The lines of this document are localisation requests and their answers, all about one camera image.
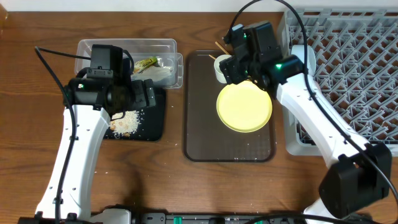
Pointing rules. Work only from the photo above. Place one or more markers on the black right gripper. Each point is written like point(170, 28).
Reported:
point(232, 72)

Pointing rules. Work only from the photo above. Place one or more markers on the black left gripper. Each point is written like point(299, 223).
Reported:
point(148, 93)

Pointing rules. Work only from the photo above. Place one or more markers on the white cup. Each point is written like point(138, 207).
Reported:
point(219, 74)

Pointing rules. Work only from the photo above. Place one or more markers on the green snack wrapper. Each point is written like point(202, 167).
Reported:
point(141, 65)

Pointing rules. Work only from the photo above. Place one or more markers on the white tissue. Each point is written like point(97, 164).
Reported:
point(160, 76)

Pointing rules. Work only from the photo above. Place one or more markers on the yellow plate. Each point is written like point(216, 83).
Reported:
point(244, 107)

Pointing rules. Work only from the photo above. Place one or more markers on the light blue bowl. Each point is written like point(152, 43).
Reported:
point(298, 50)

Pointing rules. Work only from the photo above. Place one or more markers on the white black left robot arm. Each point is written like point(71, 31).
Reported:
point(90, 104)

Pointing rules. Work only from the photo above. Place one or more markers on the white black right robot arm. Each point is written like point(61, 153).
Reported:
point(358, 172)

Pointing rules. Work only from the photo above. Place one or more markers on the grey dishwasher rack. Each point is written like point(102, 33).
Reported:
point(356, 65)

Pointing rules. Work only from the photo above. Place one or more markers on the rice and nut scraps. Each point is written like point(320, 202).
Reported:
point(125, 125)

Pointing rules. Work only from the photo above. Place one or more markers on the black plastic tray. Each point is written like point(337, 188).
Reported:
point(151, 128)

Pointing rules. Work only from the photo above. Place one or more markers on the clear plastic bin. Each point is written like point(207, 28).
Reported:
point(165, 50)

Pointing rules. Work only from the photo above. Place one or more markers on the dark brown serving tray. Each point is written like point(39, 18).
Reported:
point(205, 137)

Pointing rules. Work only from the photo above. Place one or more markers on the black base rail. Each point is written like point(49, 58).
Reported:
point(248, 218)

